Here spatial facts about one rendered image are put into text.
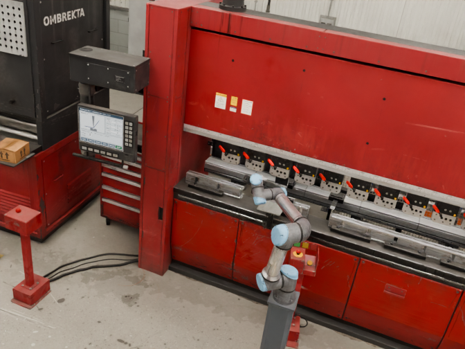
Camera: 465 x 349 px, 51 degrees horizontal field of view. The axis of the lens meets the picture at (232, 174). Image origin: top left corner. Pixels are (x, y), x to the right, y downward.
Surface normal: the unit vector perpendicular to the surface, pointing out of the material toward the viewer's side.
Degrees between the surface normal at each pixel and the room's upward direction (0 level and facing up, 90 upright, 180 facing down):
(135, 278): 0
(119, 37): 90
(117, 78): 90
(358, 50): 90
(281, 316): 90
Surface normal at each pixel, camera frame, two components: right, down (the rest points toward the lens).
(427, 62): -0.37, 0.40
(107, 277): 0.11, -0.87
